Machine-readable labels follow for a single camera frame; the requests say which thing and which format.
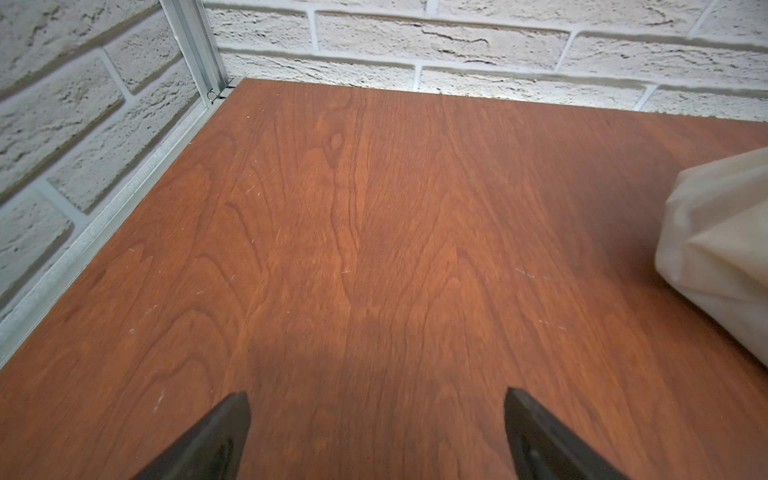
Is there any aluminium corner post left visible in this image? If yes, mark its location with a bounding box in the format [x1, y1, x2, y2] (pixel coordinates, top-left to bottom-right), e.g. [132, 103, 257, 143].
[160, 0, 229, 104]

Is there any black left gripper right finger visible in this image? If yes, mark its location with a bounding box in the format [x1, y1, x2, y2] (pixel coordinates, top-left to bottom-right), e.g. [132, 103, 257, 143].
[504, 387, 626, 479]

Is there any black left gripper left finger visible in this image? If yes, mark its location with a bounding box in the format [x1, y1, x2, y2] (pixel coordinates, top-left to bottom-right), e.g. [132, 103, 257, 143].
[133, 391, 251, 479]

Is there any cream cloth soil bag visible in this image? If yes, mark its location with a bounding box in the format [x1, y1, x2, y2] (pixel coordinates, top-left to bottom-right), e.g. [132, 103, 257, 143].
[655, 148, 767, 363]

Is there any aluminium base rail left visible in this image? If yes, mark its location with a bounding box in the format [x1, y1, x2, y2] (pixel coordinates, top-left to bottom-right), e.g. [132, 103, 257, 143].
[1, 97, 225, 365]

